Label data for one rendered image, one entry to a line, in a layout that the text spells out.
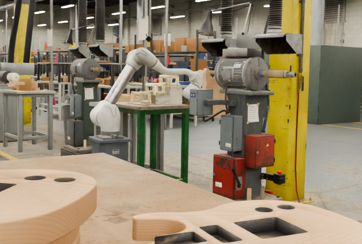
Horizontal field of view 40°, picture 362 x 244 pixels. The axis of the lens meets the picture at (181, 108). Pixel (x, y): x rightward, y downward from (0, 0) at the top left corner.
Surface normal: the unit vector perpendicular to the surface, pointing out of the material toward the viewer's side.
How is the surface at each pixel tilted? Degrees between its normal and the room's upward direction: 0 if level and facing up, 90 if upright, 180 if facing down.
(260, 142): 90
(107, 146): 90
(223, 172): 90
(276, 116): 90
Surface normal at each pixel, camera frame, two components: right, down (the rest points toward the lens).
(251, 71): 0.48, 0.06
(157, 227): 0.16, 0.08
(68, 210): 0.95, 0.04
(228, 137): -0.80, 0.04
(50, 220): 0.87, 0.06
